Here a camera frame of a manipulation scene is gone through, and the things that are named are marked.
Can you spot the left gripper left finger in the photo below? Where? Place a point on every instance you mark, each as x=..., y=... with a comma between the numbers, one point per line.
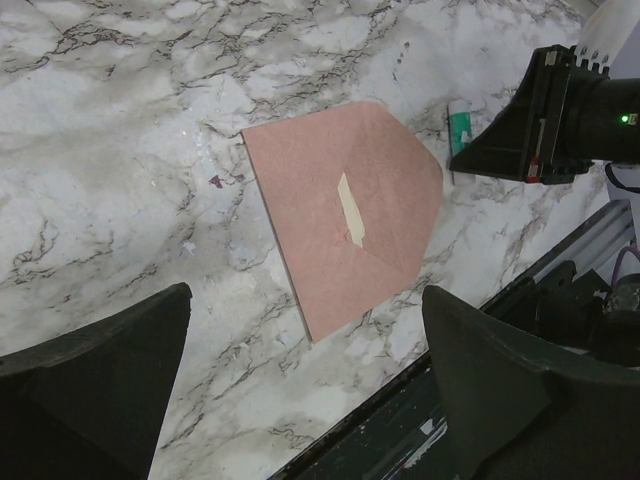
x=90, y=404

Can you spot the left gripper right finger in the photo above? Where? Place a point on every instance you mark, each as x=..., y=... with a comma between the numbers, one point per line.
x=519, y=407

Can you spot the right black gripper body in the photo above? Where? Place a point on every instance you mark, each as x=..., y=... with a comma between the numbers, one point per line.
x=561, y=85

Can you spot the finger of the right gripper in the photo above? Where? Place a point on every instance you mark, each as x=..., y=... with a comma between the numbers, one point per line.
x=508, y=147

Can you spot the green white glue stick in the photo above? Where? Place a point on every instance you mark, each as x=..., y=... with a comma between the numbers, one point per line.
x=460, y=127

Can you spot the pink paper envelope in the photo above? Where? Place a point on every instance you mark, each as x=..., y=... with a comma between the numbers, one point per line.
x=397, y=184

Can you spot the tan paper letter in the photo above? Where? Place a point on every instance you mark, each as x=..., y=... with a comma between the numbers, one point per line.
x=351, y=212

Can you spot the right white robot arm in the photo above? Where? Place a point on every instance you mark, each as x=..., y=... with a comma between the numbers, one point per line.
x=611, y=126

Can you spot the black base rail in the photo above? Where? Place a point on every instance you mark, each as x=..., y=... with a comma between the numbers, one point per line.
x=400, y=430

